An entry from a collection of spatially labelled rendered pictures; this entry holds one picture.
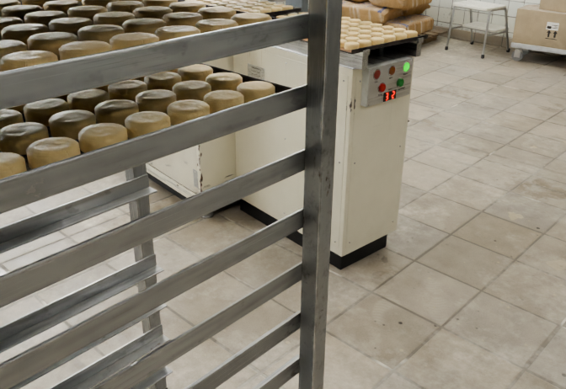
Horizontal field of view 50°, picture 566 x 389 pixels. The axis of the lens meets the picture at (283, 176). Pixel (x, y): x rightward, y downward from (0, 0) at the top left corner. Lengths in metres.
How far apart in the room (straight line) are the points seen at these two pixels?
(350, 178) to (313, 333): 1.36
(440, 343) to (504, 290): 0.44
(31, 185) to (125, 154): 0.10
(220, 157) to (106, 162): 2.13
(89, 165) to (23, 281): 0.12
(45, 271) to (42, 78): 0.18
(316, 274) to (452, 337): 1.39
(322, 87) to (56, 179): 0.35
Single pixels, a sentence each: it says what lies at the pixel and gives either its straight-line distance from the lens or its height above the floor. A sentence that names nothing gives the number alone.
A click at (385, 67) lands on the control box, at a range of 2.19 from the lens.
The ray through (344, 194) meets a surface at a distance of 2.28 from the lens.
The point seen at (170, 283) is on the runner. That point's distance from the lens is 0.72.
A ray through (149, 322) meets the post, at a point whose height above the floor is 0.55.
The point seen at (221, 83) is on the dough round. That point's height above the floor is 1.15.
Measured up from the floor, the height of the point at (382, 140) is 0.53.
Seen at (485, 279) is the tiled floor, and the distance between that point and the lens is 2.56.
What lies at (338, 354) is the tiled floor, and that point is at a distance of 2.10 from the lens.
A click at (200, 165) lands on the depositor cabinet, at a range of 2.68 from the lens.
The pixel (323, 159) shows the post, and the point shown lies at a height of 1.06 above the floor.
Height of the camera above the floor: 1.38
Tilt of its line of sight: 25 degrees down
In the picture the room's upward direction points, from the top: 1 degrees clockwise
